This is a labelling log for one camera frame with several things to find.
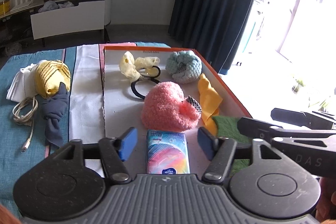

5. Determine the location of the green yellow sponge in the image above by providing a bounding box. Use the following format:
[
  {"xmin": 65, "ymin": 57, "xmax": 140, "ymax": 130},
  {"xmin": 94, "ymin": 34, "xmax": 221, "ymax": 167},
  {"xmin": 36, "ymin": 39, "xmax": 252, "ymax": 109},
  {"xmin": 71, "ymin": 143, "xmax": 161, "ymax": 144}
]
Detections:
[{"xmin": 213, "ymin": 116, "xmax": 251, "ymax": 176}]

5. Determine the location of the colourful blue tissue pack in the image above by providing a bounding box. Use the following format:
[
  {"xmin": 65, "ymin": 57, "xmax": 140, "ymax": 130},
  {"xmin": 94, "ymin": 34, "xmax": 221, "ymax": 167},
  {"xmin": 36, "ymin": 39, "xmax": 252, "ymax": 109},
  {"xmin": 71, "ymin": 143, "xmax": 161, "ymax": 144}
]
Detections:
[{"xmin": 146, "ymin": 130, "xmax": 190, "ymax": 175}]

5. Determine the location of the orange yellow cloth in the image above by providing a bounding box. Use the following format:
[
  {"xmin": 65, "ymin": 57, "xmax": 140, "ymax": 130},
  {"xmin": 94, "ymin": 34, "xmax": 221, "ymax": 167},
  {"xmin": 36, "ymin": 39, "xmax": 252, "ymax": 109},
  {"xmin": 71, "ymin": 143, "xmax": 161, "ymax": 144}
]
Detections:
[{"xmin": 198, "ymin": 73, "xmax": 223, "ymax": 136}]

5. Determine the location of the pink fluffy scrunchie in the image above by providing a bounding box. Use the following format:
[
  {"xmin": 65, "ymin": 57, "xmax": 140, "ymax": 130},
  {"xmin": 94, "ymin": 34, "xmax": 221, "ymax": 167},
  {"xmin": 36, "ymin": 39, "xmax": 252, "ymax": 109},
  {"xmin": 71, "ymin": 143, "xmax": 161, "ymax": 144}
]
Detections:
[{"xmin": 141, "ymin": 81, "xmax": 202, "ymax": 132}]

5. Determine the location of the cream bow black hair tie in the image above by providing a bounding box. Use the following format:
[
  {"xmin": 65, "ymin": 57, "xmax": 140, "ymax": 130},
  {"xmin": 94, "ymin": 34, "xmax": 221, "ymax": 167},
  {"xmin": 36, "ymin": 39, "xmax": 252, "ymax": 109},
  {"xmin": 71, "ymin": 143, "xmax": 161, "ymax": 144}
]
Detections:
[{"xmin": 119, "ymin": 50, "xmax": 162, "ymax": 100}]

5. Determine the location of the blue crochet scrunchie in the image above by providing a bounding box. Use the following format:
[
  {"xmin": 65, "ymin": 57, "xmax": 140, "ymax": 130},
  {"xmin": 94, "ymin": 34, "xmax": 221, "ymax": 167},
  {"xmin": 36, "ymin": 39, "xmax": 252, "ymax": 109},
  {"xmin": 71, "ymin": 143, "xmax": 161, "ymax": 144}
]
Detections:
[{"xmin": 165, "ymin": 50, "xmax": 202, "ymax": 84}]

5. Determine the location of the dark blue knotted cloth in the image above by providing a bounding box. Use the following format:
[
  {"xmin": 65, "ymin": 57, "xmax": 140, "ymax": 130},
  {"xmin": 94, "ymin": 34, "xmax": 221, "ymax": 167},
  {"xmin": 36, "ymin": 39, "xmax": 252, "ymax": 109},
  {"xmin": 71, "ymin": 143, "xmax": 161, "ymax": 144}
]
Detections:
[{"xmin": 42, "ymin": 82, "xmax": 69, "ymax": 147}]

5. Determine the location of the yellow striped knit cloth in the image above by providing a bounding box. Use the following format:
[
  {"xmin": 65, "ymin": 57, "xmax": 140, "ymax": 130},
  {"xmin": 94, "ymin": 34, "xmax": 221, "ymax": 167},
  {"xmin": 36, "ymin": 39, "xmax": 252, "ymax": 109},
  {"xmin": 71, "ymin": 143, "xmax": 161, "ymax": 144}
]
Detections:
[{"xmin": 34, "ymin": 60, "xmax": 71, "ymax": 99}]

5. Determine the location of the white charging cable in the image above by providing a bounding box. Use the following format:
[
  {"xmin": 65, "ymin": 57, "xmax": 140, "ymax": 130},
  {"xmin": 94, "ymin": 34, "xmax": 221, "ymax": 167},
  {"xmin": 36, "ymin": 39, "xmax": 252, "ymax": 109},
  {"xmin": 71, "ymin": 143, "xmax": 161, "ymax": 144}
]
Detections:
[{"xmin": 11, "ymin": 95, "xmax": 39, "ymax": 153}]

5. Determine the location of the white face mask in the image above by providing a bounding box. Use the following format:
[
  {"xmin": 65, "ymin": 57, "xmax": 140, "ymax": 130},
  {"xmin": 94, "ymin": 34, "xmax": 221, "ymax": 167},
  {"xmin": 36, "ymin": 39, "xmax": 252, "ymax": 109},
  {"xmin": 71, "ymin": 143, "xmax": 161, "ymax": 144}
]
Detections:
[{"xmin": 6, "ymin": 64, "xmax": 38, "ymax": 103}]

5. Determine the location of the person's right hand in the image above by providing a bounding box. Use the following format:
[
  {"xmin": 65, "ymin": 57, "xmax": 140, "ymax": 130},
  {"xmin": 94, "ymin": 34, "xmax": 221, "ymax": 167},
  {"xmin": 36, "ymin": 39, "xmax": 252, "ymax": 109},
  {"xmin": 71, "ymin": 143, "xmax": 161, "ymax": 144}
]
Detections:
[{"xmin": 315, "ymin": 177, "xmax": 336, "ymax": 224}]

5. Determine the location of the striped blue table cloth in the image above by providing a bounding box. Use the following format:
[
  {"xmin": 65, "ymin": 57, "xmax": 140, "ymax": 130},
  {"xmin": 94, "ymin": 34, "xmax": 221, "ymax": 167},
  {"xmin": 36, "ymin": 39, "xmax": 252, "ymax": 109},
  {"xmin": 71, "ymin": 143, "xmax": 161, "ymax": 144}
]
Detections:
[{"xmin": 0, "ymin": 41, "xmax": 172, "ymax": 217}]

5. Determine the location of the orange rimmed white box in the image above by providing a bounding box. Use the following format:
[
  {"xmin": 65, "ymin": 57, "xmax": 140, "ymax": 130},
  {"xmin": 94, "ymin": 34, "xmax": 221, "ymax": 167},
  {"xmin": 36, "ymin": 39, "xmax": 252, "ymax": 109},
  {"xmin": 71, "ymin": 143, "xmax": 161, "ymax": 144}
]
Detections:
[{"xmin": 104, "ymin": 46, "xmax": 249, "ymax": 176}]

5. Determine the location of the white tv console cabinet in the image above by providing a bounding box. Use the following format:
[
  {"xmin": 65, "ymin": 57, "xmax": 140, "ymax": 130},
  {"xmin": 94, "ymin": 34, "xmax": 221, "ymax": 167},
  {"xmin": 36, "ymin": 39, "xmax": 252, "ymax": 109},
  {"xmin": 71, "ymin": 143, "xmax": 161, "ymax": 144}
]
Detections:
[{"xmin": 1, "ymin": 0, "xmax": 112, "ymax": 47}]

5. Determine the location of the dark blue curtain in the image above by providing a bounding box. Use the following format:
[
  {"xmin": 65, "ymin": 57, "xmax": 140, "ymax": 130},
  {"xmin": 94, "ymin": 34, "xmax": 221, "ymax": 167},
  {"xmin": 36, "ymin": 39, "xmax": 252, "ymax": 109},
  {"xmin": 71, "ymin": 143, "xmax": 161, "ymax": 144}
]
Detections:
[{"xmin": 168, "ymin": 0, "xmax": 253, "ymax": 72}]

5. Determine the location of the yellow box on console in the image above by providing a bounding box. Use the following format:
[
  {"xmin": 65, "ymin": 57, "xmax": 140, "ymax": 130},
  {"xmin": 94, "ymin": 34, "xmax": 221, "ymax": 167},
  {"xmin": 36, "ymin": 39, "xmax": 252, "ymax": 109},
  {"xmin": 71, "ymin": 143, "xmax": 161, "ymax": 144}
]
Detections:
[{"xmin": 0, "ymin": 0, "xmax": 10, "ymax": 15}]

